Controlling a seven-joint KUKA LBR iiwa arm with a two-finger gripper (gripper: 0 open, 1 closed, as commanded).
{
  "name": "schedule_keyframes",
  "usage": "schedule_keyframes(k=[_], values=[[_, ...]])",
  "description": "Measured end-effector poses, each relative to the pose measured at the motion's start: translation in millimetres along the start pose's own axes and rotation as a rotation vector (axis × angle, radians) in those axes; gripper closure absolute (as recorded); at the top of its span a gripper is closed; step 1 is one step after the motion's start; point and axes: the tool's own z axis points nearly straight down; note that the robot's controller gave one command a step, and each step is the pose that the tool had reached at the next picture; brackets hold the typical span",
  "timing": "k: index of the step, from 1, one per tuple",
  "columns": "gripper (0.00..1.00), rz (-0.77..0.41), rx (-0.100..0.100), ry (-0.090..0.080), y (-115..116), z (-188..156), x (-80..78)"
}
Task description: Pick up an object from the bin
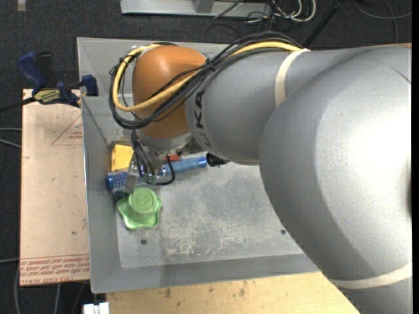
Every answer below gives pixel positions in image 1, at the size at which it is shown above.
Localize blue cylindrical handle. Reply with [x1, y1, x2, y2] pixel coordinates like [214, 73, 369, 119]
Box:
[161, 156, 208, 174]

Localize yellow block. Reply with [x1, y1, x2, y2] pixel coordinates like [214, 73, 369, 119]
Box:
[110, 144, 134, 171]

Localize brown cardboard board, red print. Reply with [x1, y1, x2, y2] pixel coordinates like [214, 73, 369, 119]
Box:
[19, 88, 91, 287]

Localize green flower-shaped cup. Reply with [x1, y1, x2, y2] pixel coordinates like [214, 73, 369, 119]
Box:
[117, 187, 163, 232]

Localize blue ribbed cylinder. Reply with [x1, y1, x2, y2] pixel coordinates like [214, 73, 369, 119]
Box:
[104, 171, 145, 195]

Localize grey metal bin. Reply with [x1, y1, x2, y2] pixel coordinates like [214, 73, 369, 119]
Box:
[77, 37, 329, 294]

